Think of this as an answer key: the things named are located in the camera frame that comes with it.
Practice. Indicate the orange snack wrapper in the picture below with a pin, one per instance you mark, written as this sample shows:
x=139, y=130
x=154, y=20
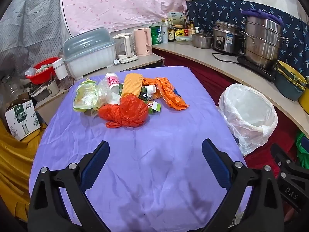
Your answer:
x=165, y=90

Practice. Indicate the red plastic basin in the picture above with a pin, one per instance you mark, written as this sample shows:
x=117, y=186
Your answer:
x=45, y=75

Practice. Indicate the dish rack with grey lid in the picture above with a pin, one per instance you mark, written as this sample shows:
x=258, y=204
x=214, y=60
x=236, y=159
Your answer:
x=88, y=52

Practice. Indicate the large steel steamer pot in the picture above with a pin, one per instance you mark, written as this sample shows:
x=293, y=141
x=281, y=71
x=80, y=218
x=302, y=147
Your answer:
x=263, y=40

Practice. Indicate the yellow cloth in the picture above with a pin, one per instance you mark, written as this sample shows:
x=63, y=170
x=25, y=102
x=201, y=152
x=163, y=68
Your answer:
x=17, y=158

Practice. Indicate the black induction cooker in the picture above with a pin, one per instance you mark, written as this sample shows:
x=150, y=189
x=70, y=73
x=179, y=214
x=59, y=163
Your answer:
x=268, y=75

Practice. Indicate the clear plastic bag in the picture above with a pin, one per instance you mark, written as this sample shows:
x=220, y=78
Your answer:
x=107, y=94

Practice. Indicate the red cap sauce bottle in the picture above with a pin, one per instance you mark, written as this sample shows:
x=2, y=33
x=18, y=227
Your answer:
x=185, y=27

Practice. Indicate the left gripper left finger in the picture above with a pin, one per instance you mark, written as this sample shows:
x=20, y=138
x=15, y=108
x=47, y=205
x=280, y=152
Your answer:
x=47, y=211

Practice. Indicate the purple tablecloth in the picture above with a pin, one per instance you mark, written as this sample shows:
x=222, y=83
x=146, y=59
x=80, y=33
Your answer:
x=156, y=177

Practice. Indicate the green white plastic bag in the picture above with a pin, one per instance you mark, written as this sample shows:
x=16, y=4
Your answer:
x=86, y=96

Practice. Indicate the green tin can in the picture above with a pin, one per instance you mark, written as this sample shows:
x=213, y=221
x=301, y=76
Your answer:
x=156, y=35

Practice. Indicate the steel rice cooker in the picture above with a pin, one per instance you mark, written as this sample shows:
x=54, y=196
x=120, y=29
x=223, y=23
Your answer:
x=227, y=38

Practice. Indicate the small steel pot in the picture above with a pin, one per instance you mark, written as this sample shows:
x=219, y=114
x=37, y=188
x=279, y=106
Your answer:
x=202, y=41

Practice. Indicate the purple towel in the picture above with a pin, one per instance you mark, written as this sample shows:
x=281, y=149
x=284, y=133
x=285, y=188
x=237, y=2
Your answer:
x=262, y=15

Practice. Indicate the green milk carton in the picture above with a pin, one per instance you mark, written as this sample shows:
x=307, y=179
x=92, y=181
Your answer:
x=147, y=92

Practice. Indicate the yellow seasoning packet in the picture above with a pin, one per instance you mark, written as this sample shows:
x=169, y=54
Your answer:
x=179, y=32

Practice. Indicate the yellow saucepan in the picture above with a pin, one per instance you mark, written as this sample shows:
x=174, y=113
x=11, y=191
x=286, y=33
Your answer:
x=304, y=100

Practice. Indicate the white glass electric kettle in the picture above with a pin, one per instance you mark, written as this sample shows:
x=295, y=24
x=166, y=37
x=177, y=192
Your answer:
x=125, y=50

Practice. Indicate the white green cardboard box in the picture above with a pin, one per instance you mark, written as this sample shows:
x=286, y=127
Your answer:
x=22, y=120

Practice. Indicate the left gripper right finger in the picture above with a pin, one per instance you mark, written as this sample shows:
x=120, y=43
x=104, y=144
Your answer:
x=264, y=210

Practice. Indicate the white thermos bottle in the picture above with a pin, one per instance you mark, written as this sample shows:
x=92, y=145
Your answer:
x=164, y=32

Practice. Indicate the pink dotted curtain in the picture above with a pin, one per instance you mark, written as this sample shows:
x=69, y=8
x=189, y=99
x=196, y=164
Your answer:
x=115, y=15

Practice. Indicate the stacked yellow teal basins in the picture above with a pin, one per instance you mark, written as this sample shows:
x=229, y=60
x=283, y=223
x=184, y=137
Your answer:
x=290, y=83

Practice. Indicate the beige mug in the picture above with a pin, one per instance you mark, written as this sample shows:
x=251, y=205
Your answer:
x=52, y=88

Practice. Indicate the white lined trash bin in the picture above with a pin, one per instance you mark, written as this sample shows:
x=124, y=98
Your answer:
x=250, y=116

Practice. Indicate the white carton on shelf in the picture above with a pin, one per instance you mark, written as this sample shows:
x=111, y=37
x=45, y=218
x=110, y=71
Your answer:
x=176, y=18

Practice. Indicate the dark soy sauce bottle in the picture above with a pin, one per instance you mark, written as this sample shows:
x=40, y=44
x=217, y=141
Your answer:
x=171, y=36

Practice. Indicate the navy floral cloth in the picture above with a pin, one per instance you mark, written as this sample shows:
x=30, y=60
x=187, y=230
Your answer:
x=294, y=52

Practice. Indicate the pink electric kettle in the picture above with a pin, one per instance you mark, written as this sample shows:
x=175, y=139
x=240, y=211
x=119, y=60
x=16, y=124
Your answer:
x=143, y=41

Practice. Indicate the pink white paper cup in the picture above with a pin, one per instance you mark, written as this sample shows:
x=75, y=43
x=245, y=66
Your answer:
x=112, y=79

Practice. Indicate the orange foam net sleeve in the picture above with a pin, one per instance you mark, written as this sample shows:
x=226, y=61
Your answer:
x=132, y=84

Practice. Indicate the green orange juice box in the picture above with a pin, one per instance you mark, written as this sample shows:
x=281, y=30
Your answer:
x=153, y=107

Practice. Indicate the white blender cup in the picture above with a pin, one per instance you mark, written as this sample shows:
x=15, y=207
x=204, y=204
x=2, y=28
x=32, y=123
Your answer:
x=61, y=73

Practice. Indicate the red plastic bag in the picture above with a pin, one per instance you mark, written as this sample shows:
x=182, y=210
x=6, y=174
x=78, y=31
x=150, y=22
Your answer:
x=131, y=112

